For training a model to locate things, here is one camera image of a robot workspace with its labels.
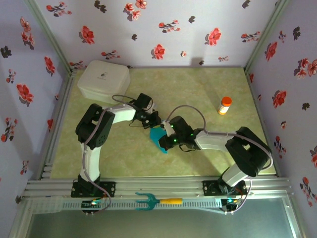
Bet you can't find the grey slotted cable duct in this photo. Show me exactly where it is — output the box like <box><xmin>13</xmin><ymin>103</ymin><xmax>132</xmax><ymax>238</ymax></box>
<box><xmin>32</xmin><ymin>195</ymin><xmax>223</xmax><ymax>214</ymax></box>

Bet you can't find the teal garden fork yellow handle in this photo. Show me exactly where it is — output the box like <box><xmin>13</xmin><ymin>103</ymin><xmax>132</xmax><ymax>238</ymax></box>
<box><xmin>135</xmin><ymin>192</ymin><xmax>183</xmax><ymax>212</ymax></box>

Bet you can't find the white square lidded container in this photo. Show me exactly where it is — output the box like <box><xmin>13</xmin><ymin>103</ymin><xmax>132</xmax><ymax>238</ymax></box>
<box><xmin>77</xmin><ymin>60</ymin><xmax>131</xmax><ymax>105</ymax></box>

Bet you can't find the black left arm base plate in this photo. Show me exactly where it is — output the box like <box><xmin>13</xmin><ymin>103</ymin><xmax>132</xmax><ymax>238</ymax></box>
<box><xmin>71</xmin><ymin>180</ymin><xmax>117</xmax><ymax>198</ymax></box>

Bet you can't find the grey right arm cable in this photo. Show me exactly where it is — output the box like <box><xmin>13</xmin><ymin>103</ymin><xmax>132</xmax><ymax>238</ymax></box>
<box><xmin>163</xmin><ymin>105</ymin><xmax>274</xmax><ymax>215</ymax></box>

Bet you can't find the aluminium corner post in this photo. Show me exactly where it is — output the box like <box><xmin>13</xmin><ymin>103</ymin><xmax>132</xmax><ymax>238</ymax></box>
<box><xmin>244</xmin><ymin>0</ymin><xmax>286</xmax><ymax>72</ymax></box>
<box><xmin>24</xmin><ymin>0</ymin><xmax>75</xmax><ymax>73</ymax></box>

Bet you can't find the orange-capped small bottle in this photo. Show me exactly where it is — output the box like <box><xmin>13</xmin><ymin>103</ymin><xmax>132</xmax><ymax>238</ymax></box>
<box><xmin>217</xmin><ymin>96</ymin><xmax>233</xmax><ymax>116</ymax></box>

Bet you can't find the teal cloth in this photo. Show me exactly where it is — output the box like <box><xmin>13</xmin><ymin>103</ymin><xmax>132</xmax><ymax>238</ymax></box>
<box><xmin>149</xmin><ymin>125</ymin><xmax>171</xmax><ymax>155</ymax></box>

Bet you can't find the long aluminium frame rail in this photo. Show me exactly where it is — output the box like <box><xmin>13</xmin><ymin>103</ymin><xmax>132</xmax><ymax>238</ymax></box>
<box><xmin>23</xmin><ymin>176</ymin><xmax>294</xmax><ymax>198</ymax></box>

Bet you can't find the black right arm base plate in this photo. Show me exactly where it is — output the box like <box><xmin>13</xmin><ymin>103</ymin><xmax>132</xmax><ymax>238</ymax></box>
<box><xmin>202</xmin><ymin>179</ymin><xmax>247</xmax><ymax>197</ymax></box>

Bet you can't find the aluminium side rail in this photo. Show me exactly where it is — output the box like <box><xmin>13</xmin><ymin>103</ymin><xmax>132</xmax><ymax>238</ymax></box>
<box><xmin>244</xmin><ymin>69</ymin><xmax>283</xmax><ymax>177</ymax></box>
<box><xmin>37</xmin><ymin>70</ymin><xmax>75</xmax><ymax>179</ymax></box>

